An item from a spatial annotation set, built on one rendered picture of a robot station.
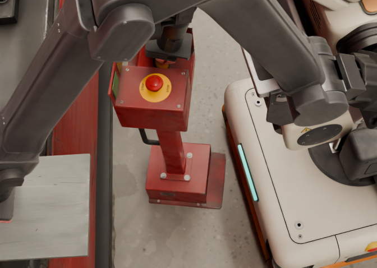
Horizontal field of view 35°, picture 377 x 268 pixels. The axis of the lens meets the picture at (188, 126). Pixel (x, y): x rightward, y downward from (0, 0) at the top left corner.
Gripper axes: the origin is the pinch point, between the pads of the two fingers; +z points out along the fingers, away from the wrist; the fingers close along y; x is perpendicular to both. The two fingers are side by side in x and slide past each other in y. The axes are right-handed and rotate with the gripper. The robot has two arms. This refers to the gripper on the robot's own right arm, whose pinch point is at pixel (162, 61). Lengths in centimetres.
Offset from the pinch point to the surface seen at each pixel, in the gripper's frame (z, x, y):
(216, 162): 67, -3, -29
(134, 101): -3.6, 13.5, 5.4
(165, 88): -5.4, 9.9, -0.9
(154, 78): -7.6, 9.1, 2.0
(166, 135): 27.4, 7.0, -6.1
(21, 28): -6.8, 2.4, 32.5
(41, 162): -21.9, 37.2, 20.6
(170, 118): -1.3, 15.0, -3.4
